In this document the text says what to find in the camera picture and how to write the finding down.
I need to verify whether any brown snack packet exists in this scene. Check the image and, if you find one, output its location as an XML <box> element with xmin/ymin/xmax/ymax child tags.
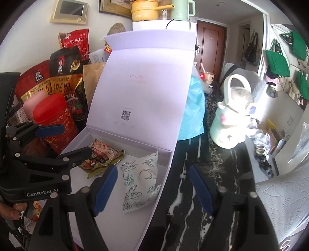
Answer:
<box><xmin>81</xmin><ymin>139</ymin><xmax>125</xmax><ymax>179</ymax></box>

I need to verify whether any white appliance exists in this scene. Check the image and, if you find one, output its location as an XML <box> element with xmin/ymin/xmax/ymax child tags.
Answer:
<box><xmin>132</xmin><ymin>20</ymin><xmax>191</xmax><ymax>32</ymax></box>

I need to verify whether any white paper leaflet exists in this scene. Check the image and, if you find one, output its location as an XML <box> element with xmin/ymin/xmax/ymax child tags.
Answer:
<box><xmin>88</xmin><ymin>48</ymin><xmax>111</xmax><ymax>64</ymax></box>

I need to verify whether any black oat bag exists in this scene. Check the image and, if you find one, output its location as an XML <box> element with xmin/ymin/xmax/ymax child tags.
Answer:
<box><xmin>49</xmin><ymin>46</ymin><xmax>90</xmax><ymax>132</ymax></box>

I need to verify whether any white bread-print packet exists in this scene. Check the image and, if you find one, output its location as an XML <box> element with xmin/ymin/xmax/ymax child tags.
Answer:
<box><xmin>120</xmin><ymin>152</ymin><xmax>162</xmax><ymax>214</ymax></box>

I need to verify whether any green tote bag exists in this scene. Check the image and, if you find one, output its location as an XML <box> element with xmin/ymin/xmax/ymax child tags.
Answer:
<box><xmin>266</xmin><ymin>39</ymin><xmax>290</xmax><ymax>77</ymax></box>
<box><xmin>280</xmin><ymin>29</ymin><xmax>307</xmax><ymax>61</ymax></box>
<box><xmin>296</xmin><ymin>71</ymin><xmax>309</xmax><ymax>100</ymax></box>

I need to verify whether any red goji berry bag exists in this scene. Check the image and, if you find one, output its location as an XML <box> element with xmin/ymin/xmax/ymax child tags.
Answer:
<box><xmin>59</xmin><ymin>28</ymin><xmax>90</xmax><ymax>62</ymax></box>

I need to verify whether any pink bottle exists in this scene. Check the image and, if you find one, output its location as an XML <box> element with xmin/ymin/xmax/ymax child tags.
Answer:
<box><xmin>23</xmin><ymin>91</ymin><xmax>49</xmax><ymax>123</ymax></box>

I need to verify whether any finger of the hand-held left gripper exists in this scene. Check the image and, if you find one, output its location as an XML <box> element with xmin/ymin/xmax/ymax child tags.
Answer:
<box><xmin>14</xmin><ymin>146</ymin><xmax>93</xmax><ymax>181</ymax></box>
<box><xmin>6</xmin><ymin>121</ymin><xmax>65</xmax><ymax>150</ymax></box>

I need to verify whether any green electric kettle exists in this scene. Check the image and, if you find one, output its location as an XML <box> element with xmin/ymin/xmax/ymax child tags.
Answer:
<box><xmin>170</xmin><ymin>0</ymin><xmax>196</xmax><ymax>22</ymax></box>

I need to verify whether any white gift box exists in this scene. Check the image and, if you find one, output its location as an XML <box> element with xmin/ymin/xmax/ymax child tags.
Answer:
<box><xmin>60</xmin><ymin>31</ymin><xmax>195</xmax><ymax>249</ymax></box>

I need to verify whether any wall intercom panel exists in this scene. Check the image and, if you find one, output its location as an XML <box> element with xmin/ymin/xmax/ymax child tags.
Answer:
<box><xmin>50</xmin><ymin>0</ymin><xmax>89</xmax><ymax>25</ymax></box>

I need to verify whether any colourful printed packet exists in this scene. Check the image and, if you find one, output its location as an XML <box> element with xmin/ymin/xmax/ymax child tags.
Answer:
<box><xmin>24</xmin><ymin>201</ymin><xmax>46</xmax><ymax>232</ymax></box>

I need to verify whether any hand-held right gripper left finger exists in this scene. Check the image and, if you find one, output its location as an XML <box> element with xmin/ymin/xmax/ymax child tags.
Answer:
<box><xmin>29</xmin><ymin>164</ymin><xmax>119</xmax><ymax>251</ymax></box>

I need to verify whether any leaf-embossed paper towel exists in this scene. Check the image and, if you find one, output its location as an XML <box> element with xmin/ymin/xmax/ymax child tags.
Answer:
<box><xmin>255</xmin><ymin>166</ymin><xmax>309</xmax><ymax>244</ymax></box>

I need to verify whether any woven round mat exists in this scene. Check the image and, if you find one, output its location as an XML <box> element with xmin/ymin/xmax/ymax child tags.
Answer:
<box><xmin>105</xmin><ymin>22</ymin><xmax>126</xmax><ymax>40</ymax></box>

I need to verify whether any red canister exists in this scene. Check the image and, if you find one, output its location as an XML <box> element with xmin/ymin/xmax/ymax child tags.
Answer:
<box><xmin>32</xmin><ymin>93</ymin><xmax>80</xmax><ymax>155</ymax></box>

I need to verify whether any person's left hand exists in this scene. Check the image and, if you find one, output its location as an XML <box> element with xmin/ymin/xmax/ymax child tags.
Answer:
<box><xmin>0</xmin><ymin>201</ymin><xmax>27</xmax><ymax>221</ymax></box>

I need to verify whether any black handbag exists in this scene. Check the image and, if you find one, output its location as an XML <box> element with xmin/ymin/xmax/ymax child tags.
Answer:
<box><xmin>244</xmin><ymin>31</ymin><xmax>260</xmax><ymax>65</ymax></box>

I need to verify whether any brown door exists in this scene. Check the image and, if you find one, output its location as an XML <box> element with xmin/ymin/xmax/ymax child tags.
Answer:
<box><xmin>195</xmin><ymin>20</ymin><xmax>227</xmax><ymax>82</ymax></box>

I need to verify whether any takeaway drink cup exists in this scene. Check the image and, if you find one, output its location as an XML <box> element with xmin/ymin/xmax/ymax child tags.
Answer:
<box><xmin>200</xmin><ymin>63</ymin><xmax>215</xmax><ymax>85</ymax></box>

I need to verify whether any framed picture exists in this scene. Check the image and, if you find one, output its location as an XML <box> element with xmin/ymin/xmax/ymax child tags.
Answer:
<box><xmin>98</xmin><ymin>0</ymin><xmax>133</xmax><ymax>18</ymax></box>

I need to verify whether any blue plastic bag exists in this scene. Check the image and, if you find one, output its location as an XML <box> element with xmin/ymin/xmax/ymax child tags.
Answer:
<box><xmin>177</xmin><ymin>65</ymin><xmax>205</xmax><ymax>140</ymax></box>

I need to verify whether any white bag with black strap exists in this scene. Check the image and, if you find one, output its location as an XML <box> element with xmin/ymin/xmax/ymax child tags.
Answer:
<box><xmin>221</xmin><ymin>63</ymin><xmax>266</xmax><ymax>102</ymax></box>

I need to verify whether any brown paper bag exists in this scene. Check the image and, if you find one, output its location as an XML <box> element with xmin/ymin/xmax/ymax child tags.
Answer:
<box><xmin>83</xmin><ymin>61</ymin><xmax>107</xmax><ymax>111</ymax></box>

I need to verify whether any red oat bag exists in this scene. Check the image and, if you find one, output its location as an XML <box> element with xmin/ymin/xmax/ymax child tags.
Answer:
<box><xmin>15</xmin><ymin>60</ymin><xmax>52</xmax><ymax>104</ymax></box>

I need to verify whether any pale green jug with handle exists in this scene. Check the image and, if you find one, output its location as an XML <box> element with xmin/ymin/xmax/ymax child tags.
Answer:
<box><xmin>210</xmin><ymin>74</ymin><xmax>257</xmax><ymax>149</ymax></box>

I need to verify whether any yellow cooking pot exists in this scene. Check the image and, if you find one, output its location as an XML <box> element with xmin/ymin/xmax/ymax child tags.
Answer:
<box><xmin>131</xmin><ymin>0</ymin><xmax>174</xmax><ymax>21</ymax></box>

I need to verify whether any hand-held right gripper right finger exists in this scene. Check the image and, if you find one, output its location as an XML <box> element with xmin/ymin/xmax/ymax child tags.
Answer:
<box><xmin>189</xmin><ymin>164</ymin><xmax>280</xmax><ymax>251</ymax></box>

